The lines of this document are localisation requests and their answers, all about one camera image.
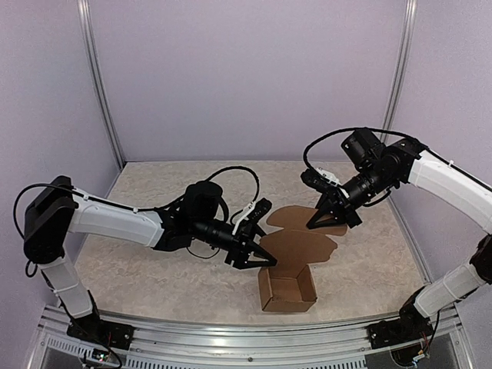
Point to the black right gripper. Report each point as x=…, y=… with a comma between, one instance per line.
x=327, y=202

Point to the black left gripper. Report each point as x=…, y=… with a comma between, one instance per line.
x=240, y=254

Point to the brown cardboard box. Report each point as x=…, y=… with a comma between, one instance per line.
x=289, y=287

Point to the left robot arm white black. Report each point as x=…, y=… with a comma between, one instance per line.
x=200, y=214

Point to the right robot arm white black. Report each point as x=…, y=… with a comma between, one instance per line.
x=382, y=168

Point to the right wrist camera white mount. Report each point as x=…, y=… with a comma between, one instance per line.
x=320, y=184

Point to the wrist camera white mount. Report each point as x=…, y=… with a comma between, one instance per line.
x=320, y=184
x=252, y=213

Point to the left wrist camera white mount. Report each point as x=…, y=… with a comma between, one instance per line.
x=252, y=213

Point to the right aluminium frame post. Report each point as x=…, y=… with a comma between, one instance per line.
x=401, y=66

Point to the aluminium frame post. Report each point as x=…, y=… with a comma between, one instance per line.
x=84, y=13
x=401, y=66

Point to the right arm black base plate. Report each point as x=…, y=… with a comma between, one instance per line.
x=394, y=332

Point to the front aluminium frame rail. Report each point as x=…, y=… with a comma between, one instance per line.
x=159, y=343

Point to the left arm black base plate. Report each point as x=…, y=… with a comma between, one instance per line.
x=104, y=333

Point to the left aluminium frame post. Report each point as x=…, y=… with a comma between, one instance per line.
x=84, y=13

